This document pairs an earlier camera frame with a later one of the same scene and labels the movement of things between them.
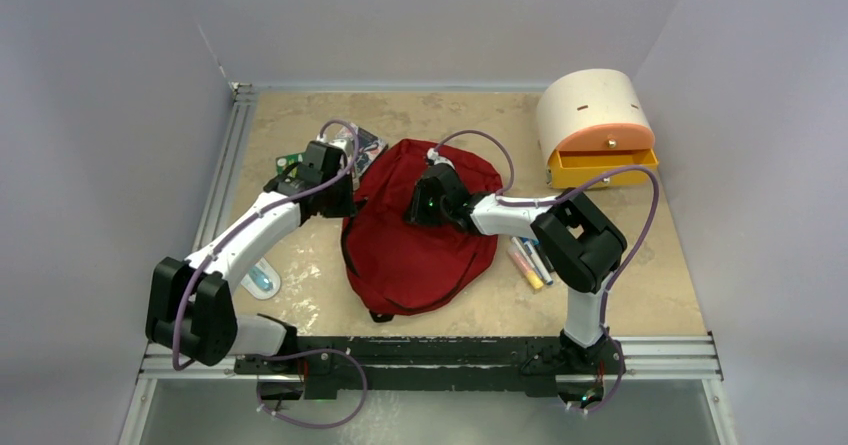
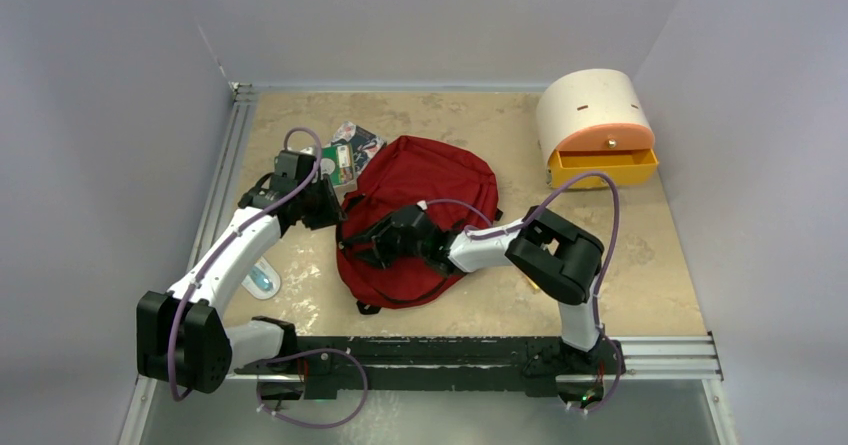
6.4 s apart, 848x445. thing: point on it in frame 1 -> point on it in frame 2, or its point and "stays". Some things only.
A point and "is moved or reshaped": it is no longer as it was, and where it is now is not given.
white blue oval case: (263, 281) stays
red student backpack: (396, 266) is moved or reshaped
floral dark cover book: (369, 148) stays
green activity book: (285, 162) is moved or reshaped
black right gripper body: (427, 210) -> (391, 242)
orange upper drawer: (609, 137) stays
